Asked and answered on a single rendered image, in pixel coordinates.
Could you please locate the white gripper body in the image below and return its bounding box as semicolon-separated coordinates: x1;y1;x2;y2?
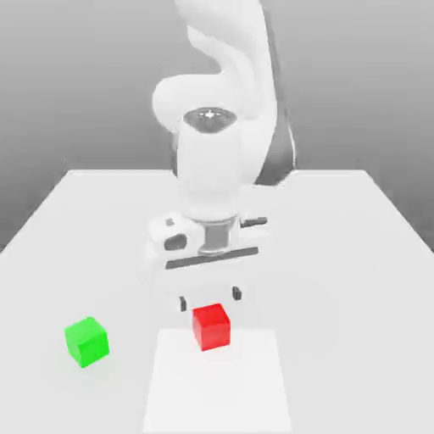
164;246;261;297

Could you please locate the small red cube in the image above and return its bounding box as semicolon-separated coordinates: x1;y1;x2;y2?
192;302;232;353

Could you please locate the small green cube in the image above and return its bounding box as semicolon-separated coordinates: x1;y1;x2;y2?
63;315;111;370

